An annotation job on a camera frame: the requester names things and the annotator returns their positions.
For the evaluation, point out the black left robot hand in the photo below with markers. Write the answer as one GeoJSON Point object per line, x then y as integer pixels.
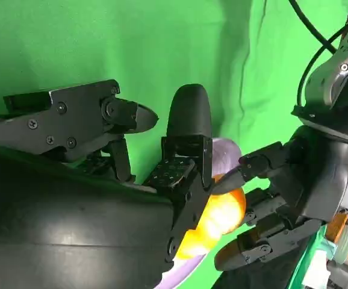
{"type": "Point", "coordinates": [315, 174]}

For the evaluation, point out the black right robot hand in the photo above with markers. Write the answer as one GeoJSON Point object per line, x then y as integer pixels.
{"type": "Point", "coordinates": [71, 225]}

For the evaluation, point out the orange and white bread roll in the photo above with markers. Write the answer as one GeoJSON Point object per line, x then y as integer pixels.
{"type": "Point", "coordinates": [219, 216]}

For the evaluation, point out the orange box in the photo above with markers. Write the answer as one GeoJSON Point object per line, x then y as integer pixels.
{"type": "Point", "coordinates": [336, 225]}

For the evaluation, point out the clear plastic jar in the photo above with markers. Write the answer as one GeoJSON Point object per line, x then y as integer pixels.
{"type": "Point", "coordinates": [347, 245]}

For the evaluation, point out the green cloth on background table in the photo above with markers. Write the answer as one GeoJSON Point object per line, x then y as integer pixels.
{"type": "Point", "coordinates": [303, 265]}

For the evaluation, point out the lilac plate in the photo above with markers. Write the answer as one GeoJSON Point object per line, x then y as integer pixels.
{"type": "Point", "coordinates": [225, 153]}

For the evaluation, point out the black backdrop curtain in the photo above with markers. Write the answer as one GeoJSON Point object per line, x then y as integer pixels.
{"type": "Point", "coordinates": [267, 280]}

